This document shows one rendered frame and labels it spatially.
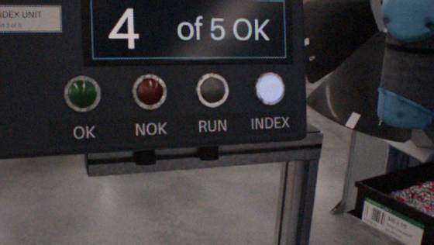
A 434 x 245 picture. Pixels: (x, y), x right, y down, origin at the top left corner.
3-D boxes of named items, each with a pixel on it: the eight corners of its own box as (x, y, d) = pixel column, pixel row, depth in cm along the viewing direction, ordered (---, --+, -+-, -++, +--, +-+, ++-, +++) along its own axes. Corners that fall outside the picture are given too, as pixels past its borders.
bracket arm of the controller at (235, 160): (307, 150, 55) (310, 123, 54) (321, 159, 52) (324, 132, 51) (84, 165, 47) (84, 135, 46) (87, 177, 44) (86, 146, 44)
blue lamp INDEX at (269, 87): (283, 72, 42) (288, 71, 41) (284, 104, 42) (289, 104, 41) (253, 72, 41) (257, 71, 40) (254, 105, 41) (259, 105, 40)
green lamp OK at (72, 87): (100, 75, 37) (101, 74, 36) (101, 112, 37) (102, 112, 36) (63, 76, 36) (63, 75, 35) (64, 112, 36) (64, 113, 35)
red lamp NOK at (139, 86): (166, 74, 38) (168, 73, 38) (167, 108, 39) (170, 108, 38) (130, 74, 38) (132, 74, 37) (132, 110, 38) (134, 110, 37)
